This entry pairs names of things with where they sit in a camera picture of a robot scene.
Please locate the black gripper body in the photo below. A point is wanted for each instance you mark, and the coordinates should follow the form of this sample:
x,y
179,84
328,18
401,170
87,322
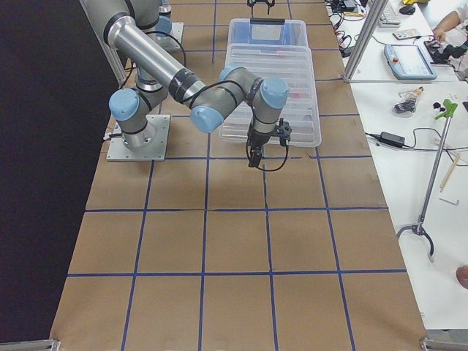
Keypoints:
x,y
257,140
260,4

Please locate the clear plastic box lid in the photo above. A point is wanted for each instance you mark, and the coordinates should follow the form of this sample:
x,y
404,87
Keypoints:
x,y
293,65

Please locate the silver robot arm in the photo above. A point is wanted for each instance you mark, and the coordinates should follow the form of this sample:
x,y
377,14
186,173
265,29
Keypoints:
x,y
124,25
164,25

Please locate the black box latch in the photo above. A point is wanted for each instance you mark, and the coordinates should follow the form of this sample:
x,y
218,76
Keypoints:
x,y
267,21

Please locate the clear plastic storage box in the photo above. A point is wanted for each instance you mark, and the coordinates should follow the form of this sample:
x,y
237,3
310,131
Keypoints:
x,y
292,33

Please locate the black power adapter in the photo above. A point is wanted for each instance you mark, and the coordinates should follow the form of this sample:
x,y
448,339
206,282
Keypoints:
x,y
392,139

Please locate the teach pendant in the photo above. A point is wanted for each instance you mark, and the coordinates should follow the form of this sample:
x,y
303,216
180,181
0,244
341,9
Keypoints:
x,y
408,62

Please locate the person hand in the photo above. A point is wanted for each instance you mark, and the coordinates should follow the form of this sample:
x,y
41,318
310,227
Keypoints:
x,y
439,34

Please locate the wooden chopstick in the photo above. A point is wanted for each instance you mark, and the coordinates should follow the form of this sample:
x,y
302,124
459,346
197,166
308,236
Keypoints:
x,y
449,172

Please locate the allen key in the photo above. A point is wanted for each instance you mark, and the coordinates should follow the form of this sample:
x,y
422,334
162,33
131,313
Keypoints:
x,y
452,202

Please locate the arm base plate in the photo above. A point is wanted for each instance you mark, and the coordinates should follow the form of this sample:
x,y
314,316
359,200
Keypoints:
x,y
167,35
150,144

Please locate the aluminium frame post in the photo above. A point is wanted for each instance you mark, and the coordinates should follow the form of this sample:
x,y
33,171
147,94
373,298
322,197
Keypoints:
x,y
363,39

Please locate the green handled reacher grabber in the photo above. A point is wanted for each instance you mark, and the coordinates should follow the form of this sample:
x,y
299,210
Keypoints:
x,y
417,228

